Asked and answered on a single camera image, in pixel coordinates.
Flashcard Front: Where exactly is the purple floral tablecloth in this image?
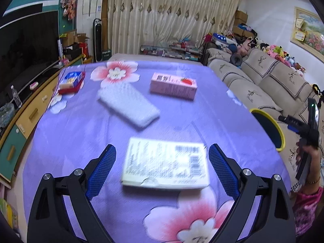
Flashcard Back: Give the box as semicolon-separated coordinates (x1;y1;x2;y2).
23;62;291;242

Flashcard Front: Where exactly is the beige sofa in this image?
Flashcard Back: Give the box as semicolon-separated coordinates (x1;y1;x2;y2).
207;48;319;193

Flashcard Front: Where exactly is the cardboard boxes stack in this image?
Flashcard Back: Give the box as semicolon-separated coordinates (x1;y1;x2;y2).
232;10;258;38

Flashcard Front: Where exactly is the pink strawberry milk carton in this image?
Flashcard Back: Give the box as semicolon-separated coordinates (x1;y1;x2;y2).
150;72;198;100

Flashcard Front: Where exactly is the white standing air conditioner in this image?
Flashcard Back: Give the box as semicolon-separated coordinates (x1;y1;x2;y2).
76;0;102;38

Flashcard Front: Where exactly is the glass ashtray bowl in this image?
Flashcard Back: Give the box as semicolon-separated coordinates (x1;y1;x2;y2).
0;103;15;128

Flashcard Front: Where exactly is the red and blue box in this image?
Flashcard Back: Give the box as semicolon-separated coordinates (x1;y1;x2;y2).
58;71;85;95

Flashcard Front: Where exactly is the black tower fan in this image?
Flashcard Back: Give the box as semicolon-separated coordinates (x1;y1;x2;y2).
93;18;102;62

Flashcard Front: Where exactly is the black bin with yellow rim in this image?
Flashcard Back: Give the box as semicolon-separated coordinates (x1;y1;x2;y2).
249;108;286;152

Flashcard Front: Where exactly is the person's right hand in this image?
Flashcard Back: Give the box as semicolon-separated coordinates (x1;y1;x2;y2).
296;140;321;186

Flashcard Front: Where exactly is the pink flower wall decoration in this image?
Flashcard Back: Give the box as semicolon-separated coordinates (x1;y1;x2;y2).
60;0;77;21

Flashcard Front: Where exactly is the black flat television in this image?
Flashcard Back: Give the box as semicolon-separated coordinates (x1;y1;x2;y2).
1;10;59;105

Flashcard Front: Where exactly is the cream curtain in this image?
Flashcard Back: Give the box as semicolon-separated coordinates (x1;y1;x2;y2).
106;0;241;54

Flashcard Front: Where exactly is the pile of plush toys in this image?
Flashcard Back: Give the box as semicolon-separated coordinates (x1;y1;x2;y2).
205;36;305;77

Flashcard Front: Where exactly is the green yellow TV cabinet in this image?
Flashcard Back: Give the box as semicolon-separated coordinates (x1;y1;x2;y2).
1;54;85;189

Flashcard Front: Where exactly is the framed flower painting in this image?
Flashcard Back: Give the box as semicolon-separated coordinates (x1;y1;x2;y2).
290;7;323;62

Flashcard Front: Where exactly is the clear water bottle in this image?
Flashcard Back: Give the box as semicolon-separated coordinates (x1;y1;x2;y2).
11;85;22;108

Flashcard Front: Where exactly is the low glass shelf with clutter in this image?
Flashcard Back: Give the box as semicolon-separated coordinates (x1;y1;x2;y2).
140;45;202;62

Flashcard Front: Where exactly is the white foam fruit net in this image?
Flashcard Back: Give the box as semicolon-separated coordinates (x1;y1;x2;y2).
97;83;160;128

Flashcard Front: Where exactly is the white flat food box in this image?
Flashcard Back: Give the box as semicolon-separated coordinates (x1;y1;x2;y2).
121;137;210;190

